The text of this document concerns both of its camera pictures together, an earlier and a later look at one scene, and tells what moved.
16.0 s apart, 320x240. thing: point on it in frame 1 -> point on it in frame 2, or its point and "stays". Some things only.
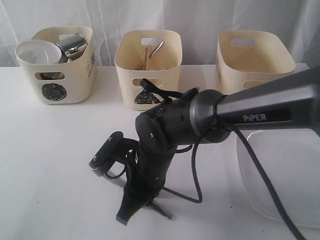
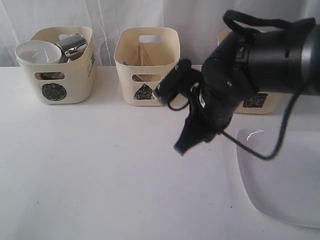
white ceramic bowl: (37, 52) stays
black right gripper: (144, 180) -> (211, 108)
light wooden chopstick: (149, 56) -> (140, 47)
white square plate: (292, 157) stays
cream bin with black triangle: (154, 55) stays
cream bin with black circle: (70, 82) stays
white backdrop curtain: (198, 22) stays
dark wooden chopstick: (145, 58) -> (139, 46)
